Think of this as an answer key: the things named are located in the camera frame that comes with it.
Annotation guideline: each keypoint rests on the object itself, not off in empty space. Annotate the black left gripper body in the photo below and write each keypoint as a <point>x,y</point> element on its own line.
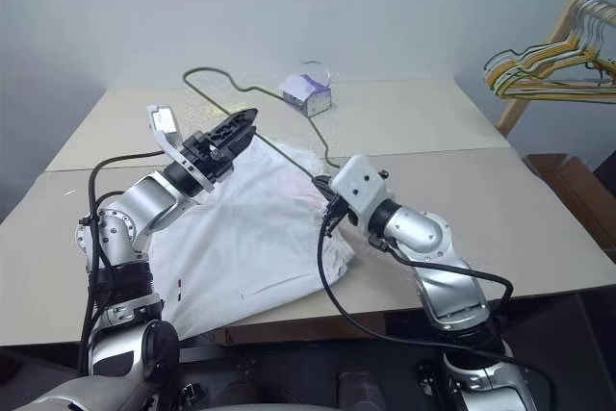
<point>215,161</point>

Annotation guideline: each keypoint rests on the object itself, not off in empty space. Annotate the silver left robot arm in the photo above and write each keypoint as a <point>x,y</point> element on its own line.
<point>144,199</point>

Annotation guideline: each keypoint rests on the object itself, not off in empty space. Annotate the clear plastic container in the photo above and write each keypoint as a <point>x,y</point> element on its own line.
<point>323,71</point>

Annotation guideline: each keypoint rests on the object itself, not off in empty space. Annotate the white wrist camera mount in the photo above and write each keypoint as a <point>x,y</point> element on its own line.
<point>358,185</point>
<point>163,124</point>

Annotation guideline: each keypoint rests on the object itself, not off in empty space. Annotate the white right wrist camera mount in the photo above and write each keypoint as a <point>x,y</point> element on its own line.
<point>358,185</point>

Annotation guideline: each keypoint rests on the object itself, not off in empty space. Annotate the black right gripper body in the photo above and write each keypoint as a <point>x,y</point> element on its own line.
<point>333,213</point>

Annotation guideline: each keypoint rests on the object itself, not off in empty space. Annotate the wooden hanger rack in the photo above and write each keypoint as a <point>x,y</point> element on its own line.
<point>512,115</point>

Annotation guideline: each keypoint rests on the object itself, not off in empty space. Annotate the purple white tissue box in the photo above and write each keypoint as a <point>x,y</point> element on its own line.
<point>317,100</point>

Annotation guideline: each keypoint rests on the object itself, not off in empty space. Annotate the white shorts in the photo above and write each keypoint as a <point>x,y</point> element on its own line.
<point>240,247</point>

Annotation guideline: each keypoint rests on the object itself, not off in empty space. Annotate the bunch of coloured hangers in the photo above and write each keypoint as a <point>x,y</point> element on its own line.
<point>594,21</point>

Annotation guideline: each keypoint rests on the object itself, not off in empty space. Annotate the brown cardboard box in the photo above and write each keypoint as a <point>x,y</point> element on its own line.
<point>568,189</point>

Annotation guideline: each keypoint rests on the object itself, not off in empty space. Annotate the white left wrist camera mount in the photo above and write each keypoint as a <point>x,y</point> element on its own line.
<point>163,124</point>

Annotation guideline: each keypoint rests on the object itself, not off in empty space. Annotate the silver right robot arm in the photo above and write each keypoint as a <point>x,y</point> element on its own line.
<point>418,228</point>

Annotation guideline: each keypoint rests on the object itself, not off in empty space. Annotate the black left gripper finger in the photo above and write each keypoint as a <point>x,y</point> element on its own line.
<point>233,123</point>
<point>243,137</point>

